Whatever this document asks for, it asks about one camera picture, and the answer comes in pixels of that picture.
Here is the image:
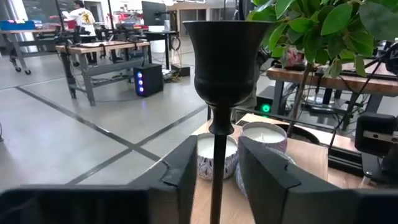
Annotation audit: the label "black computer blue lights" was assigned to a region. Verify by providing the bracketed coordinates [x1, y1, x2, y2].
[132, 63, 165, 98]

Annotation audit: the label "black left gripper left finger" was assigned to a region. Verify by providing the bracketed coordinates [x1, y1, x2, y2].
[129, 135, 198, 224]

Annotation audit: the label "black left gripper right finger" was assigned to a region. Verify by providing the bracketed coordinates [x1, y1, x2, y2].
[238, 136, 356, 224]

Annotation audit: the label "black computer monitor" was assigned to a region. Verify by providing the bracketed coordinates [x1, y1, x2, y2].
[141, 0, 169, 27]

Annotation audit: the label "pink patterned candle tin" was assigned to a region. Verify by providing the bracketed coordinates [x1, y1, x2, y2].
[241, 121, 289, 155]

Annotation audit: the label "wooden riser shelf black legs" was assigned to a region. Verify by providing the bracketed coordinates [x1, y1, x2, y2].
[189, 113, 330, 224]

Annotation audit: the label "blue plastic bin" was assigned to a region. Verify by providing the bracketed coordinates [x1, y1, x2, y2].
[0, 19, 36, 31]

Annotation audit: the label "wooden workbench grey legs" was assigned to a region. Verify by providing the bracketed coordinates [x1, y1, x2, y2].
[55, 39, 154, 107]

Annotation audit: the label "grey rolling table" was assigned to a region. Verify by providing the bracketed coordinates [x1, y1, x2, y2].
[0, 28, 58, 76]

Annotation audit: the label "black box green light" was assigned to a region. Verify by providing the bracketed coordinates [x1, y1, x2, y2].
[254, 86, 276, 116]

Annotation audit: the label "blue patterned candle tin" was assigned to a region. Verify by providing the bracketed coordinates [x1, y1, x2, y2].
[234, 148, 296, 197]

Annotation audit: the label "white purple patterned candle tin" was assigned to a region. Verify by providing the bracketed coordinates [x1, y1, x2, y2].
[196, 133, 239, 181]

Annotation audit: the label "black metal candlestick holder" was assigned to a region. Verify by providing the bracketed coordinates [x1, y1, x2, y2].
[182, 20, 274, 224]

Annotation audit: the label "wooden workbench black legs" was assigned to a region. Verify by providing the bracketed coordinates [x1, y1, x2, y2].
[266, 58, 398, 131]

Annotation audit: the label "green potted plant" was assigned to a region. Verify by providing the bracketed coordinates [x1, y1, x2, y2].
[247, 0, 398, 147]

